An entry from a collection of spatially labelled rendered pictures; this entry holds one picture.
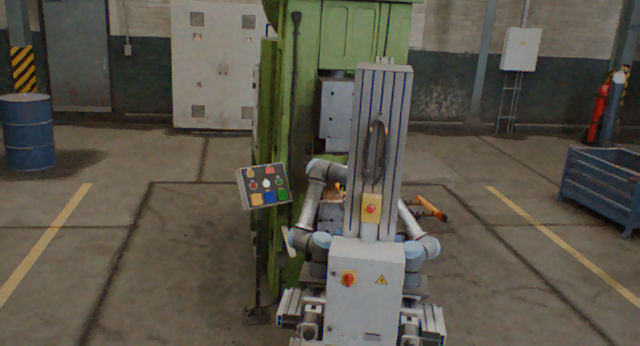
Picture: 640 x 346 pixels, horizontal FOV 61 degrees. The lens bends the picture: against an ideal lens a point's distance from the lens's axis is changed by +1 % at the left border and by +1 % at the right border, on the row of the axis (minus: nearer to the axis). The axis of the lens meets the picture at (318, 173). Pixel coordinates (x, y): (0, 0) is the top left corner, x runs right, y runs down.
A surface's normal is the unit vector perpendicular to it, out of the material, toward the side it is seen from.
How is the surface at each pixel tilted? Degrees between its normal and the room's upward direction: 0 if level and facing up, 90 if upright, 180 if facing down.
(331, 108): 90
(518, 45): 90
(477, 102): 90
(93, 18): 90
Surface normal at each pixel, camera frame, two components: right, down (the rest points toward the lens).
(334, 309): -0.11, 0.31
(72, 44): 0.15, 0.32
